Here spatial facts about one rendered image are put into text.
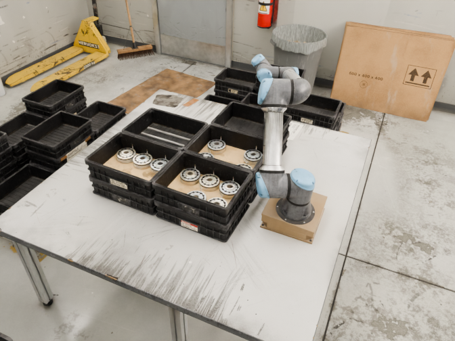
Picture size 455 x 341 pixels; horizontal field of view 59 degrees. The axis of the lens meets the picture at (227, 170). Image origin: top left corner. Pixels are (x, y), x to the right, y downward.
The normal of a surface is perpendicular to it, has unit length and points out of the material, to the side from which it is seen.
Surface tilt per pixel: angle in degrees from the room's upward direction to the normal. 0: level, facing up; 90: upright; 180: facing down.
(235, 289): 0
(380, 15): 90
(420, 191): 0
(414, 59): 79
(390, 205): 0
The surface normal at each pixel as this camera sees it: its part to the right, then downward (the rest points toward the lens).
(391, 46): -0.39, 0.44
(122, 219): 0.02, -0.78
